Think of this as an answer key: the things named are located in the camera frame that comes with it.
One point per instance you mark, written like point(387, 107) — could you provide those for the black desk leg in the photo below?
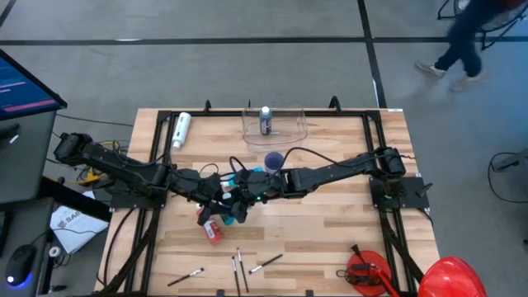
point(74, 198)

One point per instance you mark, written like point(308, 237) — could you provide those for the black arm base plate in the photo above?
point(123, 202)
point(412, 198)

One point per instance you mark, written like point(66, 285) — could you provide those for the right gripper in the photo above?
point(257, 185)

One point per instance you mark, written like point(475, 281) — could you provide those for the person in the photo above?
point(462, 37)

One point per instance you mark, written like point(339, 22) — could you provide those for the white tape roll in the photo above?
point(54, 251)

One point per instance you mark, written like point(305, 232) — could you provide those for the grey plastic cup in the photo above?
point(274, 161)

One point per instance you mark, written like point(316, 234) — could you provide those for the red paint bottle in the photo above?
point(214, 233)

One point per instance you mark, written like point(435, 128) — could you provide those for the white paper sheet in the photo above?
point(74, 227)

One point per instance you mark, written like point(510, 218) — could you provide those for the grey desk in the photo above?
point(24, 165)

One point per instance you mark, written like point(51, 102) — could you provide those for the clear plastic bin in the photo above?
point(288, 132)

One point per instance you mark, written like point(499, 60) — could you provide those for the grey stand foot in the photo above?
point(515, 161)

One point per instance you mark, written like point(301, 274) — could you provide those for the black computer mouse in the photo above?
point(18, 262)

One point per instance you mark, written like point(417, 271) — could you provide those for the light blue black-labelled bottle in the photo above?
point(266, 123)

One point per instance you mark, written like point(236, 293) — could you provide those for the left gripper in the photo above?
point(204, 189)

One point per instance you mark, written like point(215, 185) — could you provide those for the large teal paint bottle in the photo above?
point(231, 180)

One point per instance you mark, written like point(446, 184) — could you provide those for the computer monitor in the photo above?
point(20, 90)

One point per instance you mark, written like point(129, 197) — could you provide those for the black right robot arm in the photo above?
point(330, 173)

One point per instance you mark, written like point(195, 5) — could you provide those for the white paint bottle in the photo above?
point(182, 128)

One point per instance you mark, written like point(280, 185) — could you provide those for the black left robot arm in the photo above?
point(119, 167)

